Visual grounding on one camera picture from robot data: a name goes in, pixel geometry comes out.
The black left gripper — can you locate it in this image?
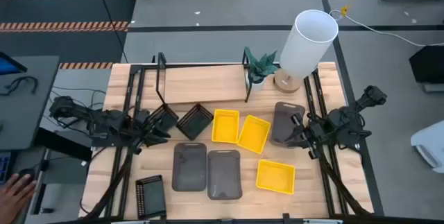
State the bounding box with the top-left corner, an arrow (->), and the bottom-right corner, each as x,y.
130,109 -> 172,155

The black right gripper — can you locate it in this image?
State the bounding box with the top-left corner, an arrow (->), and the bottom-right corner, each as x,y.
282,112 -> 327,160

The grey translucent plastic basket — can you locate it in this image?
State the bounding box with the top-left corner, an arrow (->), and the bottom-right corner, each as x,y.
207,149 -> 243,200
171,142 -> 208,193
269,101 -> 307,148

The black plastic basket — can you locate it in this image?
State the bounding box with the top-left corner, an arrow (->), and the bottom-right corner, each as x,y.
135,174 -> 167,221
176,103 -> 214,141
147,103 -> 180,133

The yellow plastic basket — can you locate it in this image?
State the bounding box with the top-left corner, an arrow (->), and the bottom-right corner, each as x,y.
237,114 -> 272,155
255,159 -> 296,196
211,108 -> 240,144

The green potted plant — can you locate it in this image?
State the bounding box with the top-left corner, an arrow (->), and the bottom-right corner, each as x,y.
244,46 -> 280,92

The white shade table lamp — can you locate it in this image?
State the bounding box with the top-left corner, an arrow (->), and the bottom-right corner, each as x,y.
273,8 -> 339,94

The grey desk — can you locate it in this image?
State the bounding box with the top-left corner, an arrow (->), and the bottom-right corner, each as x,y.
0,55 -> 60,151

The white plastic object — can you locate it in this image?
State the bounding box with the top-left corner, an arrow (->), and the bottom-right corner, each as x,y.
410,119 -> 444,174

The black box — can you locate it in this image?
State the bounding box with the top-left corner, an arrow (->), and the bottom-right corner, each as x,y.
409,45 -> 444,93

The black mat with hazard stripes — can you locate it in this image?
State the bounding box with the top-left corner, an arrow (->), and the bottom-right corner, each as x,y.
0,0 -> 137,70

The computer keyboard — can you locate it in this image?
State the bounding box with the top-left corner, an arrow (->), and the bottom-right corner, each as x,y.
0,150 -> 13,185

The person's hand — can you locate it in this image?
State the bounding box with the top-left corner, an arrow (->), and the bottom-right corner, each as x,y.
0,173 -> 37,224

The computer monitor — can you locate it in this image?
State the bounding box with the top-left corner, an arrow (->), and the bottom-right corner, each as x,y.
0,51 -> 28,76

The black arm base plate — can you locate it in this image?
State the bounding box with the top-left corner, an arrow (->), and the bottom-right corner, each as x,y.
345,129 -> 373,148
90,134 -> 139,148

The wooden shelf with black frame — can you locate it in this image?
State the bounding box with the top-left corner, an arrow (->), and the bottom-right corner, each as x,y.
152,52 -> 253,106

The black cable bundle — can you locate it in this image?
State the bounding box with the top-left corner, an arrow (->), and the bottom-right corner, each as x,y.
318,154 -> 369,216
83,147 -> 135,220

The black aluminium table frame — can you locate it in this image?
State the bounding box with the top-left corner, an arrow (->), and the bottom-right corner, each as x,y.
83,62 -> 375,224

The long thin black cable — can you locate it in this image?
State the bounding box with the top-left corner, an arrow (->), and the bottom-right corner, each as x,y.
93,0 -> 128,64

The white cable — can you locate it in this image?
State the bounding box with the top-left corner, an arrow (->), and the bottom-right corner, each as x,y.
329,8 -> 444,48

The black cable on desk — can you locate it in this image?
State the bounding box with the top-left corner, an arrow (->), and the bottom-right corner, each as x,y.
0,76 -> 39,97

